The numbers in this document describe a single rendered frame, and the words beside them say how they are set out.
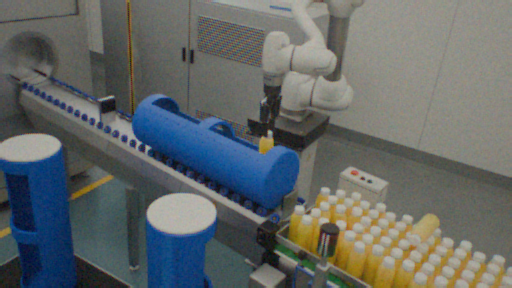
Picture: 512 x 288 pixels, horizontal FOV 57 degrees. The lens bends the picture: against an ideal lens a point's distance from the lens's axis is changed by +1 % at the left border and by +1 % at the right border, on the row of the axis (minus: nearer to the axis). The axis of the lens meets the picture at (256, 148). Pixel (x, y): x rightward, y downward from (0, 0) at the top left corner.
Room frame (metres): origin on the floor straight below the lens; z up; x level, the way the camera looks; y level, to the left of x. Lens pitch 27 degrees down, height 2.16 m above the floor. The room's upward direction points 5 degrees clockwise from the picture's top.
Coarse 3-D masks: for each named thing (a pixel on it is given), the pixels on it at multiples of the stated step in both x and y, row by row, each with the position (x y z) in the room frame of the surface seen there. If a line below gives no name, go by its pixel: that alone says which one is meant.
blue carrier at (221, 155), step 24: (144, 120) 2.15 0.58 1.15; (168, 120) 2.09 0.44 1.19; (192, 120) 2.32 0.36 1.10; (216, 120) 2.06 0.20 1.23; (168, 144) 2.03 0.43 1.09; (192, 144) 1.94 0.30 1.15; (216, 144) 1.89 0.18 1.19; (240, 144) 1.86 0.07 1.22; (192, 168) 1.96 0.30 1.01; (216, 168) 1.83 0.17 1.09; (240, 168) 1.77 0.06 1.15; (264, 168) 1.72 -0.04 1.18; (288, 168) 1.82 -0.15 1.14; (240, 192) 1.77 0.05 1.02; (264, 192) 1.69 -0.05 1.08
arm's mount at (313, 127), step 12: (252, 120) 2.42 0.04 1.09; (276, 120) 2.44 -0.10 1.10; (288, 120) 2.45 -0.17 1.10; (312, 120) 2.48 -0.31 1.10; (324, 120) 2.50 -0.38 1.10; (252, 132) 2.42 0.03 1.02; (276, 132) 2.34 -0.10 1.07; (288, 132) 2.31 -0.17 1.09; (300, 132) 2.31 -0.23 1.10; (312, 132) 2.37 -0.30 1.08; (324, 132) 2.53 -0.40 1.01; (288, 144) 2.30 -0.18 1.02; (300, 144) 2.28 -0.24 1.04
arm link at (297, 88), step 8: (288, 80) 2.49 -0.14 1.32; (296, 80) 2.47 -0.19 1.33; (304, 80) 2.47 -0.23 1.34; (312, 80) 2.51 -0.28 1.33; (288, 88) 2.48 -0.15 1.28; (296, 88) 2.46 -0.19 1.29; (304, 88) 2.46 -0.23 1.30; (288, 96) 2.47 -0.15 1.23; (296, 96) 2.46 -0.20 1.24; (304, 96) 2.45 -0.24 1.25; (288, 104) 2.47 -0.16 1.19; (296, 104) 2.46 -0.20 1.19; (304, 104) 2.46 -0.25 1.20
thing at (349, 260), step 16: (352, 240) 1.45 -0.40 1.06; (400, 240) 1.53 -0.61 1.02; (352, 256) 1.38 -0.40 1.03; (368, 256) 1.39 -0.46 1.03; (384, 256) 1.42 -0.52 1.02; (448, 256) 1.45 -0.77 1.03; (352, 272) 1.37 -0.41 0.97; (368, 272) 1.37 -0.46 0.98; (384, 272) 1.31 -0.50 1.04; (400, 272) 1.31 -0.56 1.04; (416, 272) 1.35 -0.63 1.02; (480, 272) 1.38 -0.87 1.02
